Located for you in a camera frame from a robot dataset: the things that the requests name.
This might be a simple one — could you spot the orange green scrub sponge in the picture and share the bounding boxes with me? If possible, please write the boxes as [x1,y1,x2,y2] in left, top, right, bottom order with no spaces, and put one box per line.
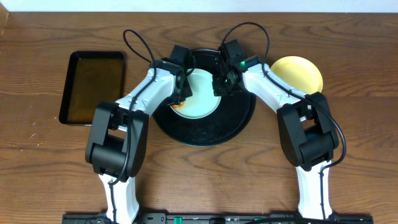
[171,101,185,109]

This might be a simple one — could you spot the light blue plate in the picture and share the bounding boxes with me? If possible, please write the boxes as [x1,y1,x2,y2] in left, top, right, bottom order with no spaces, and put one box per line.
[171,68,221,119]

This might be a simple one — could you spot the yellow plate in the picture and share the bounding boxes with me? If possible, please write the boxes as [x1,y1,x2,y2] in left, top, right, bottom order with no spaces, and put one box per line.
[271,56,323,94]

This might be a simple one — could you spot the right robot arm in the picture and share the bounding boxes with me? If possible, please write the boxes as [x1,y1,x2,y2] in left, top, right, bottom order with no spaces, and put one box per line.
[221,54,341,220]

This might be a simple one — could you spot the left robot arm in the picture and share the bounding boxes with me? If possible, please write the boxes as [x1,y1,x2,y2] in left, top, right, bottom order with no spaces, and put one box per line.
[85,59,188,223]

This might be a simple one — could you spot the black round tray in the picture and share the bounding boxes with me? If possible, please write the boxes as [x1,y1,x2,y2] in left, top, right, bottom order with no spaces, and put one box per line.
[152,48,257,147]

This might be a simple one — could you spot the black rectangular water tray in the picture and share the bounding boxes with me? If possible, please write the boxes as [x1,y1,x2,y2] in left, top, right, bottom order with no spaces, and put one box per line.
[58,51,126,125]

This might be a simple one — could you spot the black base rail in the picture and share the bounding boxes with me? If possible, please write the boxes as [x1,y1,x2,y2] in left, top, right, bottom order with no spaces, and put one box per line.
[61,212,374,224]

